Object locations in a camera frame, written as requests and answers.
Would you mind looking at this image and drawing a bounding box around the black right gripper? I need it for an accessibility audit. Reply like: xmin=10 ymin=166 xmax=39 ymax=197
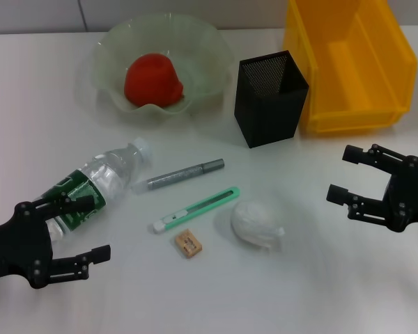
xmin=326 ymin=142 xmax=418 ymax=233

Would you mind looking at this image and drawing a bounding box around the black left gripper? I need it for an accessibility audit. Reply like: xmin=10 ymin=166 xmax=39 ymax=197
xmin=0 ymin=194 xmax=111 ymax=289

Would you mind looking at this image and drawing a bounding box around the clear bottle with green label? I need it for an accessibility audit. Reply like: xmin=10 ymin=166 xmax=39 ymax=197
xmin=34 ymin=137 xmax=154 ymax=244

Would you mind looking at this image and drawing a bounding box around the white paper ball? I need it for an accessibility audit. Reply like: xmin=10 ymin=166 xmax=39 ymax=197
xmin=229 ymin=200 xmax=286 ymax=250

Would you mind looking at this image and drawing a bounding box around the black mesh pen holder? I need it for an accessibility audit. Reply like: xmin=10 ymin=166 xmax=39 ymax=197
xmin=233 ymin=50 xmax=310 ymax=150

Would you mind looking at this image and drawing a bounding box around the grey marker pen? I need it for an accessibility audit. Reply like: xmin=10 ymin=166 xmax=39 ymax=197
xmin=131 ymin=158 xmax=226 ymax=196

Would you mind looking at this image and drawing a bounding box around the green utility knife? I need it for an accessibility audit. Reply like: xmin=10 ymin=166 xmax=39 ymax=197
xmin=148 ymin=186 xmax=240 ymax=234

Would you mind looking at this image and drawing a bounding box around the green glass fruit plate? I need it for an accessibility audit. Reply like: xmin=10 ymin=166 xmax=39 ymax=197
xmin=90 ymin=13 xmax=235 ymax=121

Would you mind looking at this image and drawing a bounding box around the small wooden pencil sharpener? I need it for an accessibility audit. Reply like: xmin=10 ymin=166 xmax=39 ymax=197
xmin=173 ymin=228 xmax=203 ymax=260

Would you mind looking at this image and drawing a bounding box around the yellow plastic bin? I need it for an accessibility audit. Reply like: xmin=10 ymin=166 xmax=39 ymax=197
xmin=281 ymin=0 xmax=418 ymax=135

